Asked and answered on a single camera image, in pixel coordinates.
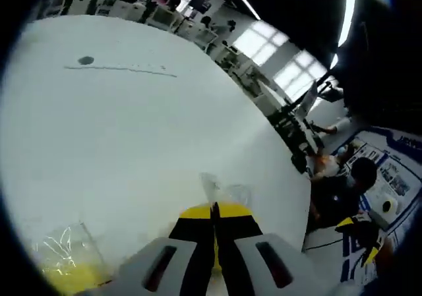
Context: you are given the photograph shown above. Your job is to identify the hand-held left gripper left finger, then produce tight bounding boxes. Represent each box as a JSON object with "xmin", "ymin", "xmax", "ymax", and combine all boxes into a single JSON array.
[{"xmin": 117, "ymin": 204, "xmax": 218, "ymax": 296}]

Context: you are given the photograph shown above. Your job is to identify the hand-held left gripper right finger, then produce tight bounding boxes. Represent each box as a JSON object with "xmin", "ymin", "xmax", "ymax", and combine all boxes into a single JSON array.
[{"xmin": 212, "ymin": 202, "xmax": 330, "ymax": 296}]

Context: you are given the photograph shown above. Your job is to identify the clear plastic bag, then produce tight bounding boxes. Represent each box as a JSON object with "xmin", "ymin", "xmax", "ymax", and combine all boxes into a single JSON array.
[{"xmin": 198, "ymin": 172, "xmax": 254, "ymax": 211}]

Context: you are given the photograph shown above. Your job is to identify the yellow silicone block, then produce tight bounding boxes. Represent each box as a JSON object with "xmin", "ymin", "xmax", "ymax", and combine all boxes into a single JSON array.
[{"xmin": 32, "ymin": 222, "xmax": 113, "ymax": 294}]

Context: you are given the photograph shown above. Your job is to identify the grey monitor on stand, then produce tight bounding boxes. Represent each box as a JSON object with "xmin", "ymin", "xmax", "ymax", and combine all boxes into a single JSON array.
[{"xmin": 295, "ymin": 80, "xmax": 320, "ymax": 116}]

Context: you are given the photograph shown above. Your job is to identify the bright window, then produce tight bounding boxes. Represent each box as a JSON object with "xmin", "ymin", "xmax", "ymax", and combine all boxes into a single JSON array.
[{"xmin": 230, "ymin": 21, "xmax": 328, "ymax": 100}]

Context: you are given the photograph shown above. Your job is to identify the long ceiling light strip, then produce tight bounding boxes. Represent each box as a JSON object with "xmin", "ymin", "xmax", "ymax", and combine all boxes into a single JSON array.
[{"xmin": 328, "ymin": 0, "xmax": 359, "ymax": 70}]

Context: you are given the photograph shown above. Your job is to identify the blue white wall poster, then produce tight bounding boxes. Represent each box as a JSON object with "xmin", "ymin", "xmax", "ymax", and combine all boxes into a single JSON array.
[{"xmin": 329, "ymin": 124, "xmax": 422, "ymax": 296}]

